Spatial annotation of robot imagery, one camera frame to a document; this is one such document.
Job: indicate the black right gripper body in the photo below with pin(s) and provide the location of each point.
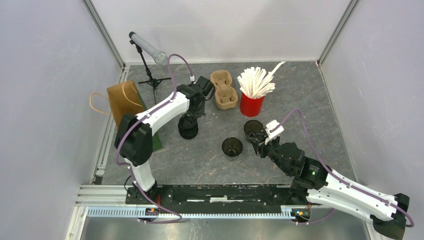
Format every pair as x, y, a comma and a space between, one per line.
269, 150

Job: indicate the dark translucent cup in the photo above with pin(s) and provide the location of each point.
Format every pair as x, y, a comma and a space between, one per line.
252, 127
232, 148

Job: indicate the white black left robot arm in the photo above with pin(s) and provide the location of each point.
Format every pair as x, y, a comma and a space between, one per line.
134, 138

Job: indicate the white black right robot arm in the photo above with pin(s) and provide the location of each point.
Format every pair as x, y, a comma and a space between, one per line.
317, 183

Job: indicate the red cylindrical straw holder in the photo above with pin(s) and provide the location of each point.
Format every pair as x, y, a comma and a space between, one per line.
250, 107

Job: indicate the brown cardboard cup carrier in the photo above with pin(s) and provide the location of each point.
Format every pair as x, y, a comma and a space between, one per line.
225, 94

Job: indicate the grey microphone on stand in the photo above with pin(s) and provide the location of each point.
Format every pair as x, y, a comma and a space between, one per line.
159, 57

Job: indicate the brown paper bag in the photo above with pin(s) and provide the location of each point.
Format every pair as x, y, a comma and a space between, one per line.
123, 98

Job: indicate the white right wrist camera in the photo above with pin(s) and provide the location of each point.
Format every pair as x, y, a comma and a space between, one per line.
273, 129

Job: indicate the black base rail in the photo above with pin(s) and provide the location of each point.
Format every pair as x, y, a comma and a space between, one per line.
214, 199

